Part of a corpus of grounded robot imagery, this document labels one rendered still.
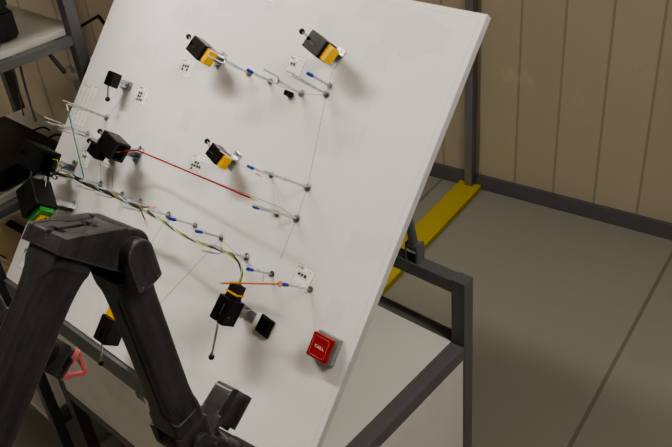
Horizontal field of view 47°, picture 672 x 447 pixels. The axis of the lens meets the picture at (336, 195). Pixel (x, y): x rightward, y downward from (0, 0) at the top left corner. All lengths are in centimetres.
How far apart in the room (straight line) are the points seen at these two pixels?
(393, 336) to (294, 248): 47
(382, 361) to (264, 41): 84
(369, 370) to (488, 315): 141
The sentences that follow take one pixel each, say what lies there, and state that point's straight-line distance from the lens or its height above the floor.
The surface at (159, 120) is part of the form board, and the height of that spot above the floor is 131.
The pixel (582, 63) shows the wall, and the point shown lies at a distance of 358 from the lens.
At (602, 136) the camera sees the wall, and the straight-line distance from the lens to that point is 369.
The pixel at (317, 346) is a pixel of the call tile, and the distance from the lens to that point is 159.
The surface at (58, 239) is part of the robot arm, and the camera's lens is 93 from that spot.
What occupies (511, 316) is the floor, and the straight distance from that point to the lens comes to 331.
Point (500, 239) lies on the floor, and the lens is 372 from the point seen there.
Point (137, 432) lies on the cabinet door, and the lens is 236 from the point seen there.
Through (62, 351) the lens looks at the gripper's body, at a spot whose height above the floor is 113.
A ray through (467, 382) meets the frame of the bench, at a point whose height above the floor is 67.
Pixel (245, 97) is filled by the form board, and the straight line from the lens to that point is 189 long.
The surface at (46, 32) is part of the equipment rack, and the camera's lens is 242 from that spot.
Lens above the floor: 219
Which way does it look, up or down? 32 degrees down
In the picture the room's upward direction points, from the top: 6 degrees counter-clockwise
